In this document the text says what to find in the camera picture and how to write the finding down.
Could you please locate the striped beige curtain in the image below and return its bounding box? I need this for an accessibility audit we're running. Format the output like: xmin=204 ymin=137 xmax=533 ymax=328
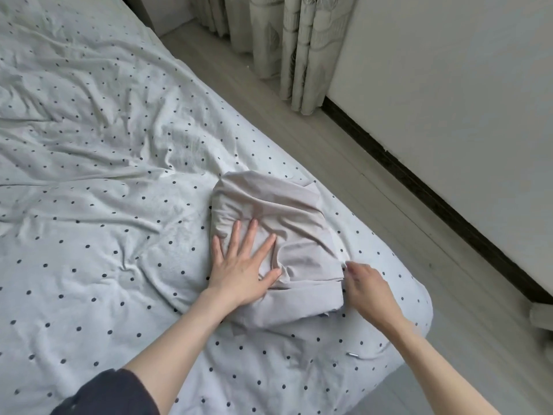
xmin=185 ymin=0 xmax=359 ymax=118
xmin=529 ymin=302 xmax=553 ymax=360

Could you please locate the person's right forearm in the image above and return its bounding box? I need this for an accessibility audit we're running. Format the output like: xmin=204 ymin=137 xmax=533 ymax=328
xmin=384 ymin=319 xmax=502 ymax=415

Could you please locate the person's right hand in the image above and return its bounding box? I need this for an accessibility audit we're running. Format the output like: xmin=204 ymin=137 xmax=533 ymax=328
xmin=342 ymin=261 xmax=407 ymax=334

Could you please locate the white dotted bed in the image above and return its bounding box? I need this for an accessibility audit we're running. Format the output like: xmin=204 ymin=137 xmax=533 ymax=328
xmin=0 ymin=0 xmax=435 ymax=415

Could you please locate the person's left hand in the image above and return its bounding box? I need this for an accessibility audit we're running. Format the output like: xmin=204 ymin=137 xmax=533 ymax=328
xmin=203 ymin=218 xmax=285 ymax=312

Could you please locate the light grey smocked garment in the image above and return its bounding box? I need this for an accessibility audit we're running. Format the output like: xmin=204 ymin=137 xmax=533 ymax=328
xmin=210 ymin=171 xmax=349 ymax=332

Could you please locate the person's left forearm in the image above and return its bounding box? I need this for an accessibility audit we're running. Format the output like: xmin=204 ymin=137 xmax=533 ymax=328
xmin=125 ymin=289 xmax=234 ymax=415

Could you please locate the person's black left sleeve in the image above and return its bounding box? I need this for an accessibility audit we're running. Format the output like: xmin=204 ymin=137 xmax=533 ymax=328
xmin=50 ymin=368 xmax=161 ymax=415

